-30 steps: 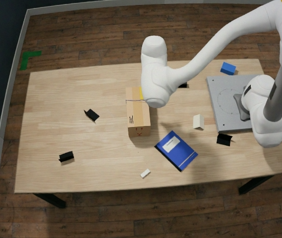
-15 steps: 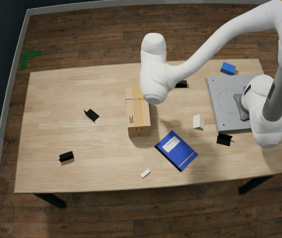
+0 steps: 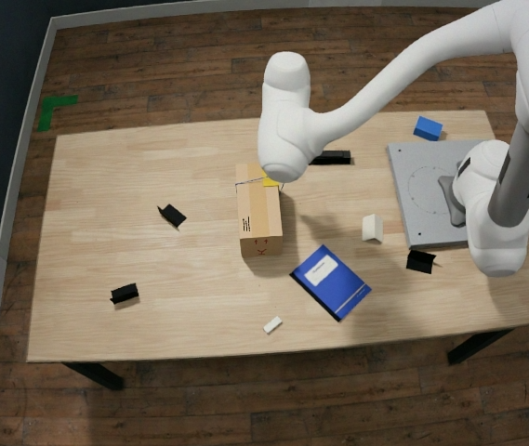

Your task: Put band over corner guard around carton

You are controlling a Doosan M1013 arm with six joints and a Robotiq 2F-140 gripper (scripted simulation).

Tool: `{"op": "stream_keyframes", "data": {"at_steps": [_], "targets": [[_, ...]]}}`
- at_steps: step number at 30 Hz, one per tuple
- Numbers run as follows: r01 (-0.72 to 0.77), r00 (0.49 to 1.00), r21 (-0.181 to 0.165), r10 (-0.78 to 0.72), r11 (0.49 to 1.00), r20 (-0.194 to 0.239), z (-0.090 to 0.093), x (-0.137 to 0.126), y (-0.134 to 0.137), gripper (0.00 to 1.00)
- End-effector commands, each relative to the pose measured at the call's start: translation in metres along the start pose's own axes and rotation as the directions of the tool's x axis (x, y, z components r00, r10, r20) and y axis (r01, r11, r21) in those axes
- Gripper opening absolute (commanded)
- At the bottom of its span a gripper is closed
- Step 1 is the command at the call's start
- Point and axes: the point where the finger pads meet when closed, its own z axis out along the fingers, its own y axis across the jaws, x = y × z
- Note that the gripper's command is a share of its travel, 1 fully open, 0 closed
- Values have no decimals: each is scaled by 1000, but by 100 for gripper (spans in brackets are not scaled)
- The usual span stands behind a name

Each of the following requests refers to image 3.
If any white l-shaped corner piece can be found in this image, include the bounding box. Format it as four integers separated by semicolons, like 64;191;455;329
363;214;383;243

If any blue rectangular block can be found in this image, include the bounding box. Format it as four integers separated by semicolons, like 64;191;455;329
413;115;443;141

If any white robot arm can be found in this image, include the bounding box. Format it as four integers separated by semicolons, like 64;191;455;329
258;0;529;277

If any blue notebook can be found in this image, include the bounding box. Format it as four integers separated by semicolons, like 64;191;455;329
289;245;372;322

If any brown cardboard box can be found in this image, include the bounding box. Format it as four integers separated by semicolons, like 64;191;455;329
235;163;283;257

